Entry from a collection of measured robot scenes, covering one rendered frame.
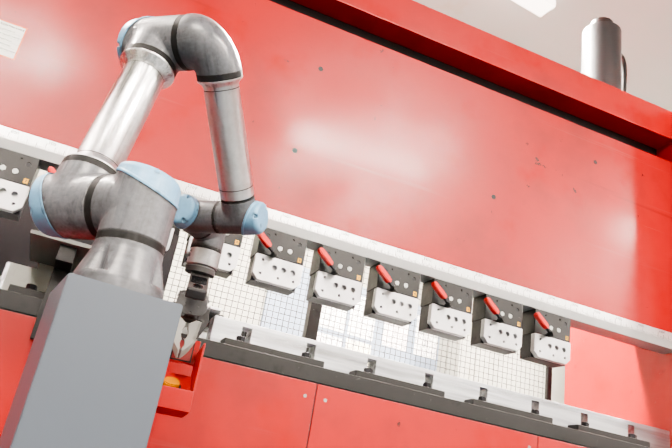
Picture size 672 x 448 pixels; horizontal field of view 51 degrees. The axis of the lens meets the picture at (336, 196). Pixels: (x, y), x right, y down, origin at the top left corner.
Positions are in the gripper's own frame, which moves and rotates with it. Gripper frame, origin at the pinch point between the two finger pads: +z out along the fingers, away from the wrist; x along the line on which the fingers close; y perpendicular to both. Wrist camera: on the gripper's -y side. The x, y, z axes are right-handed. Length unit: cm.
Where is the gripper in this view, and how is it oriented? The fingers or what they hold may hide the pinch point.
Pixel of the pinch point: (179, 352)
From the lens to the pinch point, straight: 166.3
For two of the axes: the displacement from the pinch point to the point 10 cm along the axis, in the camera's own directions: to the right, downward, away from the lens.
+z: -1.9, 9.2, -3.3
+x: -9.4, -2.6, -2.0
